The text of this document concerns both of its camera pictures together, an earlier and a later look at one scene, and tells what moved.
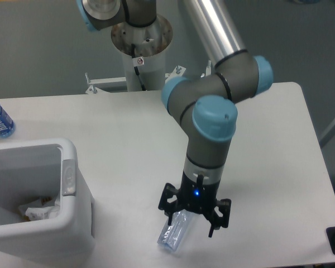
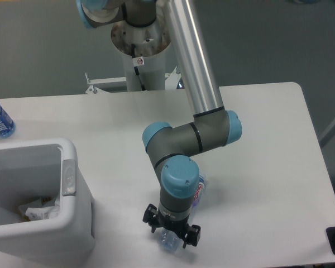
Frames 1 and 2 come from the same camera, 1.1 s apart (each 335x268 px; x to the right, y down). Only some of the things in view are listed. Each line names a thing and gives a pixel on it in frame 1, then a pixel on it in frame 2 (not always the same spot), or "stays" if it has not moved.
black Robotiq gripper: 198,195 -> 178,228
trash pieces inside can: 46,208 stays
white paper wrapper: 43,213 stays
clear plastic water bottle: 171,235 stays
